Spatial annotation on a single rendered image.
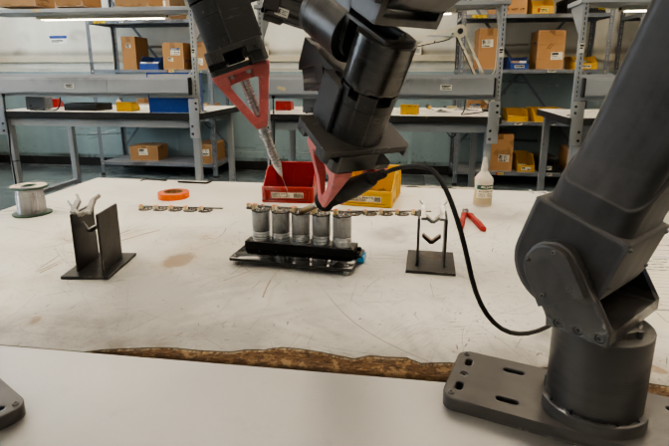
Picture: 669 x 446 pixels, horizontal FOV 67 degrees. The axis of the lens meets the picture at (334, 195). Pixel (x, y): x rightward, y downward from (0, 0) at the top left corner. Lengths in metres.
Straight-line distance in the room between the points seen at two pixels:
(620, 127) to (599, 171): 0.03
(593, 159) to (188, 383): 0.34
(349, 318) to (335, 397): 0.13
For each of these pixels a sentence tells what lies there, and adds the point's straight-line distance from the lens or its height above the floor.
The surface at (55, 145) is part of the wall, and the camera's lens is 6.34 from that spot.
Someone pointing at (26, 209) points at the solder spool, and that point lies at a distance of 1.01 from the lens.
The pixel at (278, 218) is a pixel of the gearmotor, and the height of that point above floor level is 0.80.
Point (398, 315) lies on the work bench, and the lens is 0.53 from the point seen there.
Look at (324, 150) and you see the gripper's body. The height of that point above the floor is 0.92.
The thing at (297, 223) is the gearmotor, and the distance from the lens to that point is 0.65.
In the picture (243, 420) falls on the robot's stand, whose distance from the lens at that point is 0.40.
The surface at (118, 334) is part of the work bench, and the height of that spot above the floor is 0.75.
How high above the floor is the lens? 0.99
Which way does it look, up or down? 14 degrees down
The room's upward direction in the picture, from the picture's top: straight up
